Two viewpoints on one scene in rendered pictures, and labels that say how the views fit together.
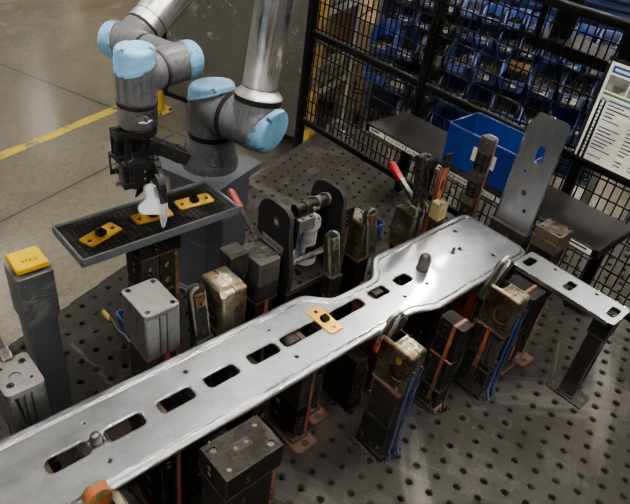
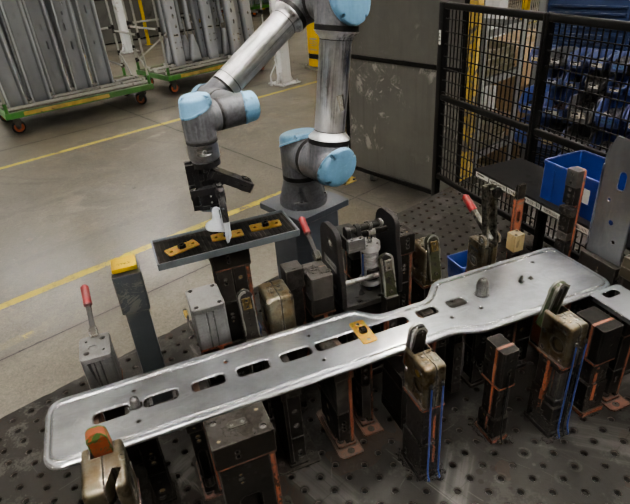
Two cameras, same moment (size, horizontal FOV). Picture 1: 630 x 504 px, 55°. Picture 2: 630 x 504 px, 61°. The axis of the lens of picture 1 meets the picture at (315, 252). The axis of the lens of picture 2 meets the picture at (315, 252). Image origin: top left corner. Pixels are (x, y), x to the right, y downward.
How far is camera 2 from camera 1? 43 cm
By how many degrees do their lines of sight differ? 23
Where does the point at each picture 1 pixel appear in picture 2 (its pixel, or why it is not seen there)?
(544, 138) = (624, 163)
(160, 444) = (180, 415)
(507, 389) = (587, 431)
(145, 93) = (201, 131)
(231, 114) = (306, 154)
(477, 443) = (535, 481)
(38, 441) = (97, 399)
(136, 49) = (192, 97)
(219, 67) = (389, 140)
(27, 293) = (121, 289)
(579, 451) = not seen: outside the picture
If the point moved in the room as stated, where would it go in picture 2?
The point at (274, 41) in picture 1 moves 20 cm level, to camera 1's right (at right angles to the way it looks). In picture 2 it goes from (333, 89) to (408, 92)
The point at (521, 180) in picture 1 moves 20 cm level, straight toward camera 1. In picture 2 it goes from (607, 210) to (577, 239)
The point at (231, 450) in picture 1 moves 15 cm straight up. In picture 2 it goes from (227, 426) to (214, 367)
